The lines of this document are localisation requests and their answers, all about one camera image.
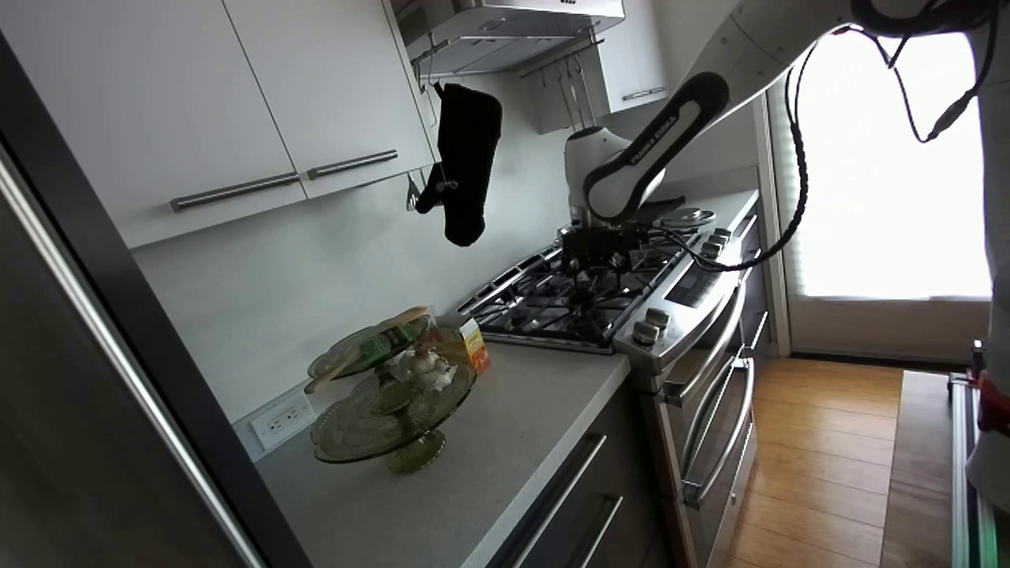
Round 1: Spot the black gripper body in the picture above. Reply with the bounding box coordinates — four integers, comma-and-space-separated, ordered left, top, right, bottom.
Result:
561, 216, 638, 268

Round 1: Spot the black cast iron stove grate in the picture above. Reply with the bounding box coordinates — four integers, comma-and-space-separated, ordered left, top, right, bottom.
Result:
460, 208, 720, 352

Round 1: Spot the stainless steel gas range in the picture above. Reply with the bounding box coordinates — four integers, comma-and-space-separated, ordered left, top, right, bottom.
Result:
454, 186, 777, 568

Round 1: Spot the small orange carton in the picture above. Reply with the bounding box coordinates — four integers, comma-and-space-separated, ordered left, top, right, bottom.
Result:
452, 316, 496, 379

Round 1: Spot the black oven mitt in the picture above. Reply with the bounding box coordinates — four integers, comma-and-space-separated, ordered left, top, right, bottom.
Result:
411, 80, 504, 250

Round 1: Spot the steel range hood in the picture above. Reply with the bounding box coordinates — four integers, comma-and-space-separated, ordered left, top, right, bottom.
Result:
388, 0, 627, 81

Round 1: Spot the dark lower drawer cabinet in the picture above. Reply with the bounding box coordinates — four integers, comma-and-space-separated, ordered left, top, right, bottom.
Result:
482, 380, 680, 568

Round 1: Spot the bright window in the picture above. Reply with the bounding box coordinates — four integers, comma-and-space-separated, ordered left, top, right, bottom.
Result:
786, 29, 996, 304

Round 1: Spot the narrow white cabinet door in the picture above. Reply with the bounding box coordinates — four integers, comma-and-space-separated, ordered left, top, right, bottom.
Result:
222, 0, 436, 200

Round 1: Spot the small red clamp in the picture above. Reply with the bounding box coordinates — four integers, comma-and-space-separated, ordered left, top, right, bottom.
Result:
976, 374, 1010, 436

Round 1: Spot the robot mounting table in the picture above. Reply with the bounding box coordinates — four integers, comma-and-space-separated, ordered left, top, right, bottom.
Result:
882, 365, 1010, 568

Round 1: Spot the stainless steel refrigerator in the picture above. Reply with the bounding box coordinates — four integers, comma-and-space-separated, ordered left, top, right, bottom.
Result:
0, 29, 313, 568

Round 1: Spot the steel oven door handle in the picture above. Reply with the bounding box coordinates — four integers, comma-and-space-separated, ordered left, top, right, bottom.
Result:
661, 296, 744, 408

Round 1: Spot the small white wall cabinet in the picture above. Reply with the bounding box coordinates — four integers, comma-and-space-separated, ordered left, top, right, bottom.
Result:
595, 0, 671, 115

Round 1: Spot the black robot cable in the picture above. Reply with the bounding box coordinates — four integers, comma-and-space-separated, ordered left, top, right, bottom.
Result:
681, 0, 1004, 275

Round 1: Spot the steel oven drawer handle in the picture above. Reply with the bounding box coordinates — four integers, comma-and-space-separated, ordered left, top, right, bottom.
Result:
680, 355, 756, 507

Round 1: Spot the short steel cabinet handle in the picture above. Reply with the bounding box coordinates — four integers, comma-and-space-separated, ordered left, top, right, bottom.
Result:
304, 146, 401, 183

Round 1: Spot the steel drawer bar handle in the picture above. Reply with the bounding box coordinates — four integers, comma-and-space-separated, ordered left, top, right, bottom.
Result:
512, 429, 613, 568
574, 492, 627, 568

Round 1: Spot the white wall outlet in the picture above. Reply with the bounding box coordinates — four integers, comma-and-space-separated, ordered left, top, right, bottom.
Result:
246, 388, 319, 456

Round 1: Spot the long steel cabinet handle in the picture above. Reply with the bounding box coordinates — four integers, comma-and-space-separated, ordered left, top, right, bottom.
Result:
167, 166, 304, 215

